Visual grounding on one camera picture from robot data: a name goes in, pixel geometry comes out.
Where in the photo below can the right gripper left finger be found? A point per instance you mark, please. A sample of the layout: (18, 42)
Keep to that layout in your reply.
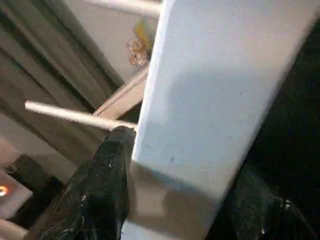
(100, 190)

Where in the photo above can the grey curtain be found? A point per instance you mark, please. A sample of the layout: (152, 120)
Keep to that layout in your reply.
(50, 62)

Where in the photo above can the beige plush toy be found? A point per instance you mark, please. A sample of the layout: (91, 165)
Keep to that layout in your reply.
(137, 53)

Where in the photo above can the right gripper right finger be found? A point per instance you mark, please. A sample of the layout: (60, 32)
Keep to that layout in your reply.
(262, 215)

